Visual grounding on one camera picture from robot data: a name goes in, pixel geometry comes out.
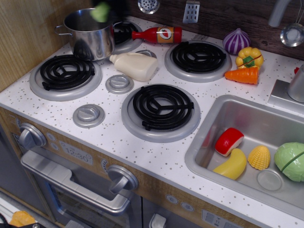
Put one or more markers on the grey toy faucet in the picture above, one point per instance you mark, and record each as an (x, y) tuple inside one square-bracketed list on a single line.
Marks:
[(285, 94)]

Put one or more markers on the hanging perforated silver skimmer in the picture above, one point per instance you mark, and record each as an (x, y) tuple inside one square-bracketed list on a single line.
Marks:
[(148, 6)]

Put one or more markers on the right silver oven dial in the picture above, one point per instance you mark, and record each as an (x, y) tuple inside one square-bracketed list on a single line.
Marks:
[(121, 179)]

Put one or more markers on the silver metal sink basin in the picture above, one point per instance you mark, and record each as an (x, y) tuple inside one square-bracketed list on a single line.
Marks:
[(261, 125)]

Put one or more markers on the yellow toy banana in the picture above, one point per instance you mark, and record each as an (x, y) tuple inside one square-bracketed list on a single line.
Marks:
[(234, 166)]

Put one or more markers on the hanging silver ladle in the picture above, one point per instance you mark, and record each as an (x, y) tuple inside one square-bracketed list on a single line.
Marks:
[(292, 35)]

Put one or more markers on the back right black burner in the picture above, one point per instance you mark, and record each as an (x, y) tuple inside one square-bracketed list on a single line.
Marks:
[(197, 61)]

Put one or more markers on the red toy cheese wedge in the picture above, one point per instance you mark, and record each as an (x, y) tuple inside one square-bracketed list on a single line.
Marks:
[(228, 141)]

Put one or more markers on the stainless steel pot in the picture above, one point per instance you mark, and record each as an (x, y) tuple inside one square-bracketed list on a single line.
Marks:
[(88, 39)]

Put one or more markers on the lower grey stovetop knob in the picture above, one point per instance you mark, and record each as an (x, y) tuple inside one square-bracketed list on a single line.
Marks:
[(88, 116)]

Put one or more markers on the cream toy bottle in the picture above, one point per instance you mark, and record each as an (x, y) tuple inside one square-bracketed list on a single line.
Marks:
[(135, 65)]

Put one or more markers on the oven clock display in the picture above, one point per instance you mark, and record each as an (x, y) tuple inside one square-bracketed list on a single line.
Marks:
[(76, 153)]

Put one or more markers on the hanging silver slotted spatula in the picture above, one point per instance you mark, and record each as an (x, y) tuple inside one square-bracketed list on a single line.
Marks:
[(191, 12)]

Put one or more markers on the white cabinet door handle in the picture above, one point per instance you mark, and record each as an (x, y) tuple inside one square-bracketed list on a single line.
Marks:
[(157, 221)]

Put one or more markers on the silver oven door handle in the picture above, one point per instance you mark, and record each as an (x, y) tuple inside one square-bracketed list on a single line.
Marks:
[(61, 177)]

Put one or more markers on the green toy cabbage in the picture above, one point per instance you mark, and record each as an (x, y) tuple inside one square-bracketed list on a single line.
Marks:
[(289, 158)]

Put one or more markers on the front right black burner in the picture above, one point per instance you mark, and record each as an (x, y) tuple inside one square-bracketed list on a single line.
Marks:
[(160, 113)]

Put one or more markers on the red toy ketchup bottle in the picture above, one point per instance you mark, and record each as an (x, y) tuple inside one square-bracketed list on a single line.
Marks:
[(160, 35)]

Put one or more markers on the front left black burner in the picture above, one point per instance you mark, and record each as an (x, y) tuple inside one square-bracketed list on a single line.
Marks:
[(65, 78)]

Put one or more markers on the grey stovetop knob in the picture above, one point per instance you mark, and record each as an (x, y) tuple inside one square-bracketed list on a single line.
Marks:
[(119, 84), (88, 116)]

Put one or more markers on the left silver oven dial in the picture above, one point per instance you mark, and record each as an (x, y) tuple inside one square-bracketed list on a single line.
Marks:
[(31, 137)]

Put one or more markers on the yellow toy corn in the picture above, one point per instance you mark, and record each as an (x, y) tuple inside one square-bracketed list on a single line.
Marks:
[(259, 158)]

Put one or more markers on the back left black burner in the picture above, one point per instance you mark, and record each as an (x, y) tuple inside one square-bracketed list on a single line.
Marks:
[(123, 36)]

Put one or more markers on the green toy broccoli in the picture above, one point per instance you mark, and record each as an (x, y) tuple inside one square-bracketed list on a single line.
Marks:
[(100, 12)]

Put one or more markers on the orange object bottom left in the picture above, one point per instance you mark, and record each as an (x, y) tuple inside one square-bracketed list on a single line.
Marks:
[(21, 218)]

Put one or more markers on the orange toy carrot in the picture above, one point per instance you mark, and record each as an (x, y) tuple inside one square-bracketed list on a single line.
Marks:
[(243, 75)]

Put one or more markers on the purple toy onion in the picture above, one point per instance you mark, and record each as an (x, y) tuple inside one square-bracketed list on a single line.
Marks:
[(235, 41)]

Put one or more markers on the black burner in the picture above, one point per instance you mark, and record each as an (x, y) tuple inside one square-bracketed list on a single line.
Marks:
[(197, 61), (65, 78), (160, 113), (123, 36)]

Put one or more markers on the upper grey stovetop knob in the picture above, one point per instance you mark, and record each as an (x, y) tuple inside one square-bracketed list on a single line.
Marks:
[(119, 84)]

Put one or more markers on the silver oven dial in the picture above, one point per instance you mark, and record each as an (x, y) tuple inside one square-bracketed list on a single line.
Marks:
[(31, 137), (121, 179)]

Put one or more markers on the yellow toy bell pepper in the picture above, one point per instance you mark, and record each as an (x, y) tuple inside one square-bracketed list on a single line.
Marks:
[(249, 57)]

